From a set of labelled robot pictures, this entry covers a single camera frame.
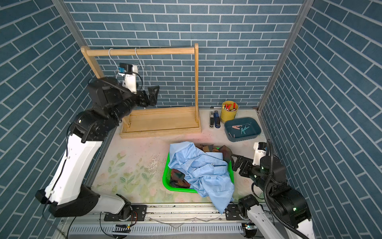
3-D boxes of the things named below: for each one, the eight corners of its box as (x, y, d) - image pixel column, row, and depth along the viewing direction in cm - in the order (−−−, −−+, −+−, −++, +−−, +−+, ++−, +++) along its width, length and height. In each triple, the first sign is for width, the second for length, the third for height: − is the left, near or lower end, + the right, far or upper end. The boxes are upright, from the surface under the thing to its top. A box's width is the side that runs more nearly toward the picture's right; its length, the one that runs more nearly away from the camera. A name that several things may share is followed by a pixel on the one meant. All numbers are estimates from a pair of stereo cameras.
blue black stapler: (214, 127, 112) (215, 123, 108) (213, 114, 121) (213, 110, 117) (219, 127, 112) (220, 123, 108) (218, 114, 121) (219, 110, 117)
